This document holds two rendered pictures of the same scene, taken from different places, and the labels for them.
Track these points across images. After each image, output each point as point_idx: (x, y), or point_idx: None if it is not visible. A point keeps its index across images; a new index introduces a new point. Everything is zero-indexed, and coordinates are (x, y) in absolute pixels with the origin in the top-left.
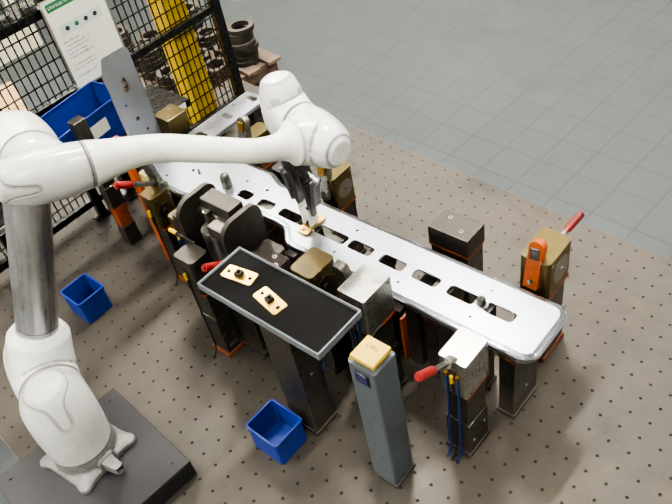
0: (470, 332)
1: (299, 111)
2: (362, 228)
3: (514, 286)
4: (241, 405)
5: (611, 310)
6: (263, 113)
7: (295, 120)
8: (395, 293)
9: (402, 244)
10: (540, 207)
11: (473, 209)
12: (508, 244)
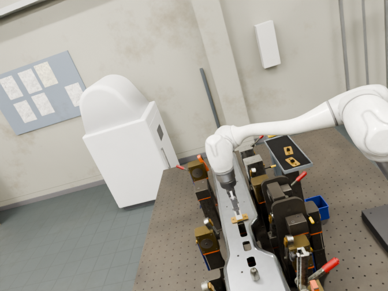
0: (239, 150)
1: (223, 131)
2: (224, 206)
3: (212, 168)
4: (328, 235)
5: (184, 202)
6: (230, 150)
7: (229, 127)
8: (242, 177)
9: (220, 193)
10: (144, 247)
11: (158, 264)
12: (172, 239)
